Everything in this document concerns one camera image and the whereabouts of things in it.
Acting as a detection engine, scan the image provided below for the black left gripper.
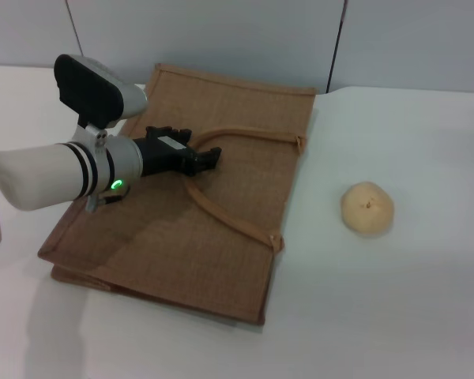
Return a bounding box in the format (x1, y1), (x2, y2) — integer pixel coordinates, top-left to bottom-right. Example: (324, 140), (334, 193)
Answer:
(134, 125), (224, 177)

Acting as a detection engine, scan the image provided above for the brown woven handbag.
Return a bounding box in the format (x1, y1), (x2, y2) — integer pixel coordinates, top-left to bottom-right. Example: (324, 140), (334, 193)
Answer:
(37, 62), (319, 327)

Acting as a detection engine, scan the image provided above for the pale yellow round fruit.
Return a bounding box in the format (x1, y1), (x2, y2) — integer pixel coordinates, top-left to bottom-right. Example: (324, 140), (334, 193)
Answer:
(340, 180), (396, 238)

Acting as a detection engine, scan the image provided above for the left wrist cable connector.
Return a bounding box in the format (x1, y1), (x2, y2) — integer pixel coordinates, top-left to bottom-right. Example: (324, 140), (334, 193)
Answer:
(85, 184), (132, 213)

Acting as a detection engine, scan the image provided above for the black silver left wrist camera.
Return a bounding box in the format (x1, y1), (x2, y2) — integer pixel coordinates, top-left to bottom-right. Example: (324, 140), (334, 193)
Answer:
(54, 54), (149, 155)

